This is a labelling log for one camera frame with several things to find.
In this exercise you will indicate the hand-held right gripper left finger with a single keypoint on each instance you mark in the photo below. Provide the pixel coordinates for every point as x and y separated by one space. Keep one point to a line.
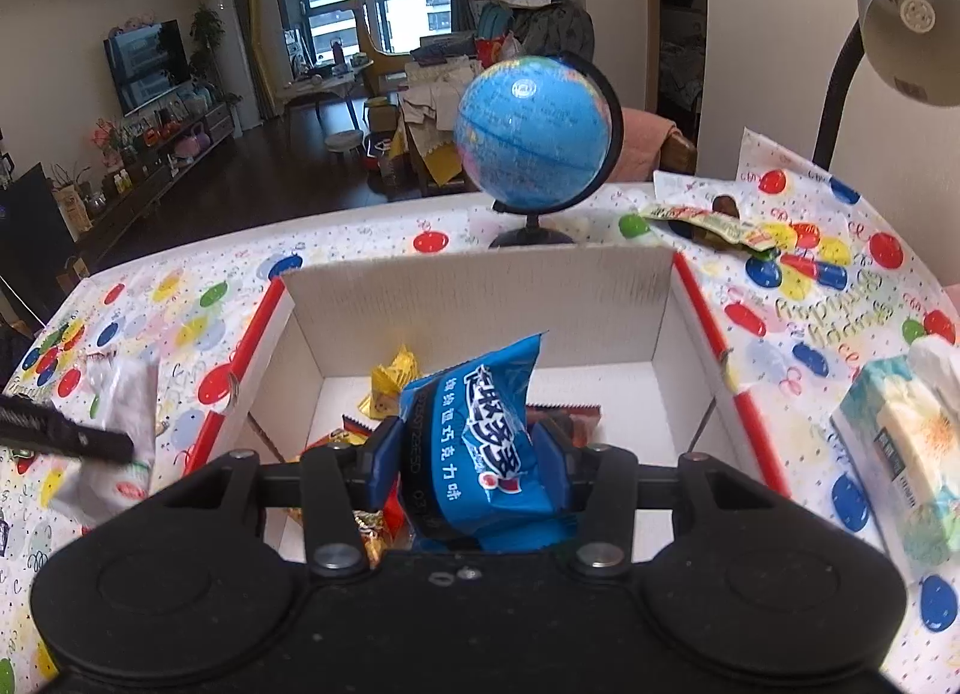
386 465

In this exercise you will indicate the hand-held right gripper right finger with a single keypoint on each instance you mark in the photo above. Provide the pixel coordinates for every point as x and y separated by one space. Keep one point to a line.
553 461

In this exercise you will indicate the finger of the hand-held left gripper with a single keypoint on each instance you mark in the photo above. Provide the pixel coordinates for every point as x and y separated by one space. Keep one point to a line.
67 431

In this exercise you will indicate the brown shiny snack packet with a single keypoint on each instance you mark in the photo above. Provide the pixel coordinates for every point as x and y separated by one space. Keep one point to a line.
577 418

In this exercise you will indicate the white silver snack packet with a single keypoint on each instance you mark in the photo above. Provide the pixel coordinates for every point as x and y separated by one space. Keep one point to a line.
112 401

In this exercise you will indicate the red orange chip packet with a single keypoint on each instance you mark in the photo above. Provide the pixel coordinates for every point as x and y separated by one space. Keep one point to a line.
375 536

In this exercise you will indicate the blue cookie packet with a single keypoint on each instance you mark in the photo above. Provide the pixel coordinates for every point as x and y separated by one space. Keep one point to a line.
480 454

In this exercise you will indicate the yellow snack packet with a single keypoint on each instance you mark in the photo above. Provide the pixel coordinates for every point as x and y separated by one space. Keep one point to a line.
394 379

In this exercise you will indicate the white cardboard box red trim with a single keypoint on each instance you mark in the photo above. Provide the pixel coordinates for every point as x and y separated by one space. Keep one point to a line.
480 304

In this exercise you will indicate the long television cabinet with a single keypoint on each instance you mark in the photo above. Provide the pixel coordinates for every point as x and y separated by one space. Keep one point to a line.
150 161

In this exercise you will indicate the green flat snack packet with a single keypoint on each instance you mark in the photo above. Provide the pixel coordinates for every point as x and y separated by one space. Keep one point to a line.
712 221

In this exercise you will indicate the small brown object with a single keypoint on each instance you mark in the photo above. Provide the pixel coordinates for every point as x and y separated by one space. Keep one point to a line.
725 203

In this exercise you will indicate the small round stool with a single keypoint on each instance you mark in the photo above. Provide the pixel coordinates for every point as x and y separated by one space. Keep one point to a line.
345 139

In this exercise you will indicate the blue desk globe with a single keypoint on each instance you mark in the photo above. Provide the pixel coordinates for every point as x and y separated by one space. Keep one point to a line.
525 131

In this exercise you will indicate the pink cloth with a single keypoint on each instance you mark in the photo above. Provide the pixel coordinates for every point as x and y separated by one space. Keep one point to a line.
645 139

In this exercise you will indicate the wooden chair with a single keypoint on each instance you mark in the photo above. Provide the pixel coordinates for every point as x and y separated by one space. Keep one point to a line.
679 146

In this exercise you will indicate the floral tissue pack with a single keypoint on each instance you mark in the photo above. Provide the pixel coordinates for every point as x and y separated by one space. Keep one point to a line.
900 439

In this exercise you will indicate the flat screen television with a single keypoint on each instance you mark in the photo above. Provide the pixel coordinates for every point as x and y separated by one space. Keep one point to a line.
146 63

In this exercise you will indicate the round coffee table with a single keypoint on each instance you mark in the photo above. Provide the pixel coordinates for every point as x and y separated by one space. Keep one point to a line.
319 90

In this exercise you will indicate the white tower air conditioner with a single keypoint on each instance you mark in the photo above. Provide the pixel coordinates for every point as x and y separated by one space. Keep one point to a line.
232 56

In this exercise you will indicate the tall potted plant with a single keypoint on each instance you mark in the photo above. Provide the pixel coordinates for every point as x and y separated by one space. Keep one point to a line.
206 33

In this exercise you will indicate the grey gooseneck desk lamp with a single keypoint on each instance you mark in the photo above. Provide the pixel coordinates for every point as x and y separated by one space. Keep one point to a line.
900 18

